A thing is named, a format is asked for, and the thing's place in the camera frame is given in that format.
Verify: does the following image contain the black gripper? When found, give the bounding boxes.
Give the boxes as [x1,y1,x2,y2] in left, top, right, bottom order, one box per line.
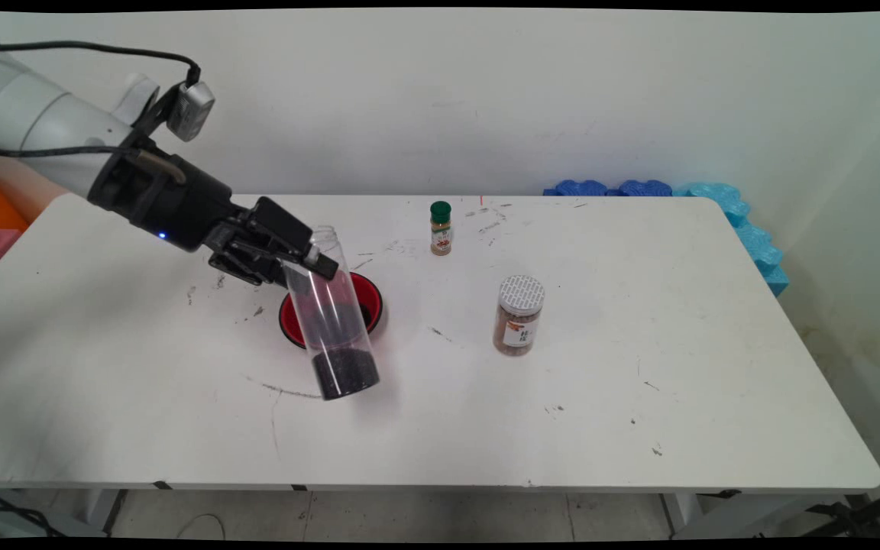
[89,141,340,290]

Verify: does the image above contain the cinnamon jar white printed lid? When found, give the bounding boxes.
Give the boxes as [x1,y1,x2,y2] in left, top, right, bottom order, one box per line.
[493,275,546,357]

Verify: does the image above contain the clear plastic jar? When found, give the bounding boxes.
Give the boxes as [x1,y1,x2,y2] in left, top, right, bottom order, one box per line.
[283,225,381,402]

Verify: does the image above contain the black floor cables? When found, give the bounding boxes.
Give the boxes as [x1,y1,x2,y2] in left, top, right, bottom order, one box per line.
[0,483,66,538]

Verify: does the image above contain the small spice bottle green cap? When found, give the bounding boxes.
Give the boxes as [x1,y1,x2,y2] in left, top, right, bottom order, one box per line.
[429,201,453,257]

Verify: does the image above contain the light blue foam mat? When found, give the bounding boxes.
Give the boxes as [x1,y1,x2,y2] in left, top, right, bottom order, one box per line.
[677,182,791,297]

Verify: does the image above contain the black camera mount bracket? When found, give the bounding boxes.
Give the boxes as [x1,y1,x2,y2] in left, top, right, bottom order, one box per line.
[131,82,181,150]

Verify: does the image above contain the red bowl black rim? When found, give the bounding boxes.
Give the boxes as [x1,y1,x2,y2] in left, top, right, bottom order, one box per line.
[278,271,384,351]

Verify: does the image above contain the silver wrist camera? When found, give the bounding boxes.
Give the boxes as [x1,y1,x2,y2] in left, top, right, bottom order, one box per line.
[167,80,216,143]

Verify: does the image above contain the white table leg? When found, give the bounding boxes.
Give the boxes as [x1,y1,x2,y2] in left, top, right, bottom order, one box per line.
[662,493,704,537]
[81,489,129,537]

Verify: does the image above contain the black camera cable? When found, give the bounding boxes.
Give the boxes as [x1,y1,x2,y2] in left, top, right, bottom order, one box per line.
[0,40,204,86]

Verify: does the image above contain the black stand bars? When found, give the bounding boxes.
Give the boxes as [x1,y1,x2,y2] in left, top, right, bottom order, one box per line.
[799,485,880,539]

